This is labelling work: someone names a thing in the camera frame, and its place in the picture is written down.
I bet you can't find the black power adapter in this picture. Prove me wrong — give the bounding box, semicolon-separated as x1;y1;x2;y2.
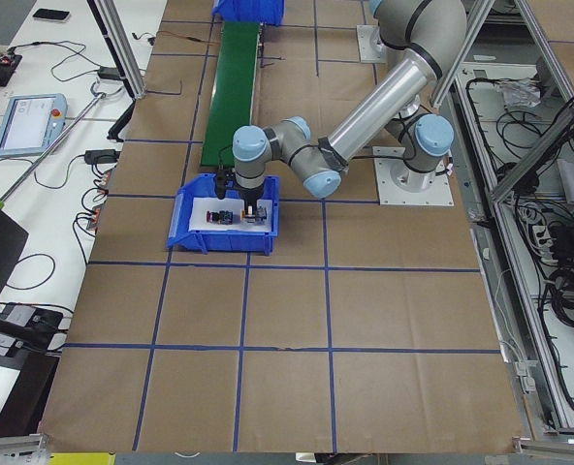
83;149;120;165

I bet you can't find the left blue bin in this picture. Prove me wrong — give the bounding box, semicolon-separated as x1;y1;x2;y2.
167;173;279;255

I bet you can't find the blue bin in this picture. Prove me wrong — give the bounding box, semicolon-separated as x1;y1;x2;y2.
167;173;279;255
212;0;285;25

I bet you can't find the metal rod with clamp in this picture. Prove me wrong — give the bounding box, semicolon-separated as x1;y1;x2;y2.
0;81;124;209

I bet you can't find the yellow push button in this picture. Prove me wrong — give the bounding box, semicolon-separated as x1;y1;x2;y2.
240;206;268;225

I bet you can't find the green conveyor belt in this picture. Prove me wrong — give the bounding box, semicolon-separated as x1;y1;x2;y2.
201;21;261;168

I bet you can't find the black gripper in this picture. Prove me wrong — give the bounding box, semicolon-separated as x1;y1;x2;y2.
235;177;263;218

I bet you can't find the aluminium frame post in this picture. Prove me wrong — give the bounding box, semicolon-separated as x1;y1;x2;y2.
86;0;145;100

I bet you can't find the red push button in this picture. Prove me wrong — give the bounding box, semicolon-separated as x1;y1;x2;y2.
206;210;234;226

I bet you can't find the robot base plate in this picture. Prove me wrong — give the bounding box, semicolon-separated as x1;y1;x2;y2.
372;146;454;207

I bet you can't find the white foam pad left bin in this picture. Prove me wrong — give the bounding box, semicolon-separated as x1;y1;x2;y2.
189;197;272;233

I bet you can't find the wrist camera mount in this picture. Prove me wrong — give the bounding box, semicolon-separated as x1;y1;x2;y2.
214;168;236;200

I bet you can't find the right blue bin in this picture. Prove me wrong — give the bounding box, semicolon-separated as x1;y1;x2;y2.
212;0;285;25

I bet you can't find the teach pendant tablet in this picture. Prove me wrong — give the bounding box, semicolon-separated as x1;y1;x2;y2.
0;93;68;158

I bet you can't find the black smartphone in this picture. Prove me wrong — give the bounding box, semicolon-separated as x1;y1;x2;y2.
32;8;71;22

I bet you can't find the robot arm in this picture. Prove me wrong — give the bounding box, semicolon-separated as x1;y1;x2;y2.
232;1;467;219

